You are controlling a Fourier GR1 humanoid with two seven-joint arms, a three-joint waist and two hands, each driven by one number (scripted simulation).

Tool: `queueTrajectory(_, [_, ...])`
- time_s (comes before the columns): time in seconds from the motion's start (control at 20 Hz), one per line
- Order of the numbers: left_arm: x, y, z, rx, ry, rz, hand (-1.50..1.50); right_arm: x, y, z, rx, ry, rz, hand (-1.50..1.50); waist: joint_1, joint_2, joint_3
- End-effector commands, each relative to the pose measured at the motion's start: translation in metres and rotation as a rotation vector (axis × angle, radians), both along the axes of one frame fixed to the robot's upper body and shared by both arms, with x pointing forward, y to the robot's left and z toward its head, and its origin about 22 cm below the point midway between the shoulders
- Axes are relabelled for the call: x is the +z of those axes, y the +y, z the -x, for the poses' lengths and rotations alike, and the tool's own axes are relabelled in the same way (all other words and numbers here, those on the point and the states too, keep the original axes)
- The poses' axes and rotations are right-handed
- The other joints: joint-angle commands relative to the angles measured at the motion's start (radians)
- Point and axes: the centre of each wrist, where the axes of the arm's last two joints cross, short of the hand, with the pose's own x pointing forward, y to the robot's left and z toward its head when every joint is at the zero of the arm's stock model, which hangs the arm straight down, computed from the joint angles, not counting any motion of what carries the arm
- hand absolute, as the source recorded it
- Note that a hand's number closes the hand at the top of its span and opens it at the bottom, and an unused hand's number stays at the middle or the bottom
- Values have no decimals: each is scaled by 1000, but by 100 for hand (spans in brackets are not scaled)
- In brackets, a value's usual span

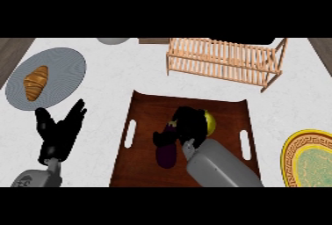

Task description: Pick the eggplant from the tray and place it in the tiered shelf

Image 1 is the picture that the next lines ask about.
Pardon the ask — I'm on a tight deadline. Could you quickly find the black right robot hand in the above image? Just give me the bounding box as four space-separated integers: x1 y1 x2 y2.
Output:
152 105 210 149

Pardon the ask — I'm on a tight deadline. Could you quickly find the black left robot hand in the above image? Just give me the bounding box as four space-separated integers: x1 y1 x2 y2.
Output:
34 98 89 167

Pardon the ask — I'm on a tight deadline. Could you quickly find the brown wooden tray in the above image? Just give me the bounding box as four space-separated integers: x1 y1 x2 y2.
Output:
108 90 263 188

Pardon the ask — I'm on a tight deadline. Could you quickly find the dark purple eggplant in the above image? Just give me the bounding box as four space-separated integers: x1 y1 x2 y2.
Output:
155 120 179 170

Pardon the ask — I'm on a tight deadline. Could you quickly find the pale wooden tiered shelf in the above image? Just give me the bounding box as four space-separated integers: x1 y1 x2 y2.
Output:
166 38 290 93

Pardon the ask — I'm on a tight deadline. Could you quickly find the yellow round fruit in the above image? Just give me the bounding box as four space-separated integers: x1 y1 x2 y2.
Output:
203 110 219 137

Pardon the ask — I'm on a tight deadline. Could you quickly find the brown croissant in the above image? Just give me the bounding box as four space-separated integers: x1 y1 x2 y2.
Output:
23 65 49 102

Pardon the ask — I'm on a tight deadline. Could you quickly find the grey round placemat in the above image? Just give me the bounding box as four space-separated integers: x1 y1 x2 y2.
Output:
5 47 89 112

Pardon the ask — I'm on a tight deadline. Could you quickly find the brown wooden block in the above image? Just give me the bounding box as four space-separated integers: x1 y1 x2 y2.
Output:
138 38 172 45

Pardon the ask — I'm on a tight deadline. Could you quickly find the yellow patterned plate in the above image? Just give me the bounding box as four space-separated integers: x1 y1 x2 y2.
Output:
279 129 332 188

